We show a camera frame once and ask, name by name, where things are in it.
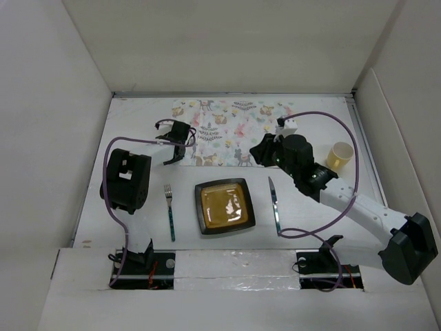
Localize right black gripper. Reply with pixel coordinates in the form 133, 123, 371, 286
249, 132, 298, 179

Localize knife with teal handle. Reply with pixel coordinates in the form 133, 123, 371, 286
268, 177, 281, 237

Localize floral patterned cloth placemat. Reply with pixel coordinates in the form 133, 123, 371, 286
172, 99, 294, 167

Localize fork with teal handle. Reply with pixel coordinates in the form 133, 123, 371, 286
164, 184, 176, 242

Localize square black amber plate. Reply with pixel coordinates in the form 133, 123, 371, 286
194, 178, 256, 235

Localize yellow mug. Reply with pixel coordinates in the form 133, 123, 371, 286
326, 142, 354, 172

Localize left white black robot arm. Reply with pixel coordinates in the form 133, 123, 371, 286
100, 119, 196, 265

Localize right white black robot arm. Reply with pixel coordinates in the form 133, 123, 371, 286
250, 134, 438, 285

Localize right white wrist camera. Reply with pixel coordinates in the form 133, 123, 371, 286
276, 117, 298, 137

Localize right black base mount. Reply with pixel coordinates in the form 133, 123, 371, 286
292, 249, 364, 291

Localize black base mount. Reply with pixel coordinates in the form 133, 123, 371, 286
109, 250, 176, 290
292, 249, 364, 291

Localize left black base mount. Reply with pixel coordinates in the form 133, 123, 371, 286
109, 250, 176, 290

